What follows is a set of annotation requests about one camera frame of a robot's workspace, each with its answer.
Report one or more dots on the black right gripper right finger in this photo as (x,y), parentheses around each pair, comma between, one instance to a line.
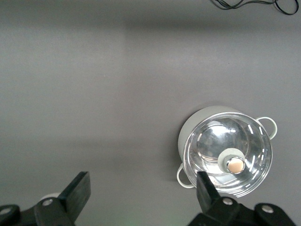
(208,195)

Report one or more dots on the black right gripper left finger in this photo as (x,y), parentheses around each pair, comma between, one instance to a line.
(77,193)

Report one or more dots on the glass lid with copper knob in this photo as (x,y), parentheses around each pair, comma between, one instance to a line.
(211,141)

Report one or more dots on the sage green cooking pot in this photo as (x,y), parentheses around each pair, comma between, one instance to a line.
(190,127)

